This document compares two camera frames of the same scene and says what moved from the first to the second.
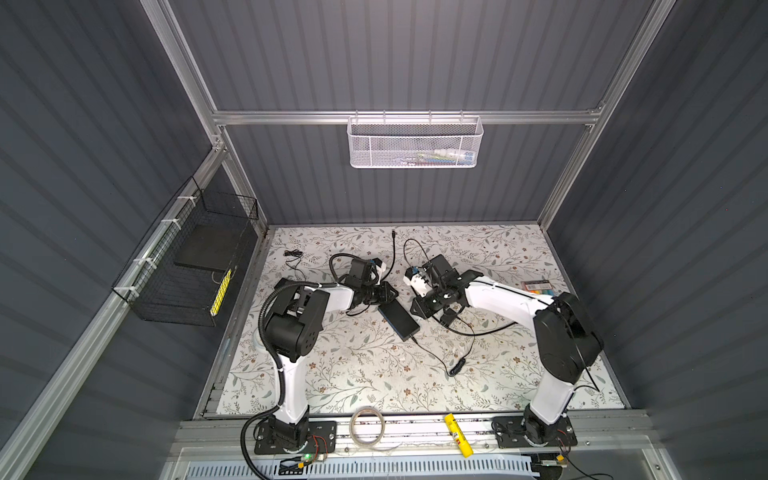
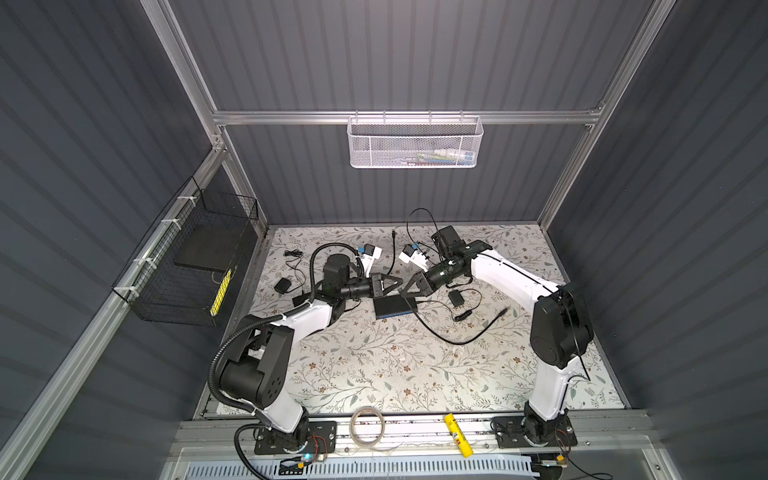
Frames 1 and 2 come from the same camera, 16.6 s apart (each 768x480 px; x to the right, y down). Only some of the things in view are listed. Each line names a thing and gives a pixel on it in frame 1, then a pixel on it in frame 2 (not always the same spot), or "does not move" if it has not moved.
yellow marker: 459,436 does not move
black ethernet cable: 435,319 to 505,311
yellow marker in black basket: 223,288 does not move
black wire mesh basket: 183,266 does not move
